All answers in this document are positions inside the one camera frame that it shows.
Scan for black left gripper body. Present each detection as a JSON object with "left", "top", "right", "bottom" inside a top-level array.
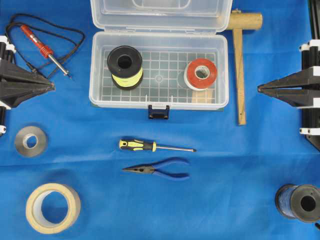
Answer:
[{"left": 0, "top": 35, "right": 16, "bottom": 136}]

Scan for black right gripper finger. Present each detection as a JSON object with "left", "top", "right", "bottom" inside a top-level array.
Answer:
[
  {"left": 258, "top": 87, "right": 320, "bottom": 108},
  {"left": 257, "top": 66, "right": 320, "bottom": 91}
]

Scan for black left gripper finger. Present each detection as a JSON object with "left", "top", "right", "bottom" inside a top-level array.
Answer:
[
  {"left": 0, "top": 62, "right": 55, "bottom": 90},
  {"left": 0, "top": 86, "right": 55, "bottom": 108}
]

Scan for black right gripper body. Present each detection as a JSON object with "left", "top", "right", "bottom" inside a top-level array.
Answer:
[{"left": 299, "top": 39, "right": 320, "bottom": 136}]

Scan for clear plastic tool box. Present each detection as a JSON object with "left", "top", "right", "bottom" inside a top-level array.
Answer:
[{"left": 89, "top": 0, "right": 233, "bottom": 111}]

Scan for red soldering iron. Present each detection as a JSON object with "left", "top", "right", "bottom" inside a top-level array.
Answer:
[{"left": 20, "top": 24, "right": 71, "bottom": 78}]

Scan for grey tape roll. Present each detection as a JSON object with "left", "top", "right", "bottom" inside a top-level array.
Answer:
[{"left": 14, "top": 126, "right": 48, "bottom": 158}]

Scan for wooden mallet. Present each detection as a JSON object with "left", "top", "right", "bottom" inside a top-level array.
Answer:
[{"left": 227, "top": 9, "right": 263, "bottom": 126}]

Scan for blue table cloth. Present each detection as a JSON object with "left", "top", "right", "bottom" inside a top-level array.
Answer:
[{"left": 0, "top": 0, "right": 320, "bottom": 240}]

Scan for red tape roll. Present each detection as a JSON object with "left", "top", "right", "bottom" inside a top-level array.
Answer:
[{"left": 177, "top": 58, "right": 218, "bottom": 92}]

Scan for beige masking tape roll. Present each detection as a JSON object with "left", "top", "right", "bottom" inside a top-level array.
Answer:
[{"left": 25, "top": 183, "right": 81, "bottom": 235}]

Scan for yellow black screwdriver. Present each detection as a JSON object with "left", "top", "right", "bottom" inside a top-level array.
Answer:
[{"left": 118, "top": 139, "right": 197, "bottom": 152}]

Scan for blue needle nose pliers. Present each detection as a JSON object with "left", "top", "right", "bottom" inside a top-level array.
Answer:
[{"left": 121, "top": 157, "right": 190, "bottom": 181}]

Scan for black soldering iron cable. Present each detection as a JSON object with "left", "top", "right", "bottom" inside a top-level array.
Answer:
[{"left": 4, "top": 13, "right": 86, "bottom": 79}]

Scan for black aluminium frame rail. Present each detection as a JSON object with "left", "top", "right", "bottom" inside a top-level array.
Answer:
[{"left": 308, "top": 0, "right": 320, "bottom": 40}]

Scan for blue wire spool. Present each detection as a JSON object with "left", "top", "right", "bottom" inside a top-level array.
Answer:
[{"left": 274, "top": 184, "right": 320, "bottom": 223}]

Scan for yellow wire spool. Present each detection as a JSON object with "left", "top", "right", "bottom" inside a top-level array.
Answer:
[{"left": 107, "top": 45, "right": 143, "bottom": 90}]

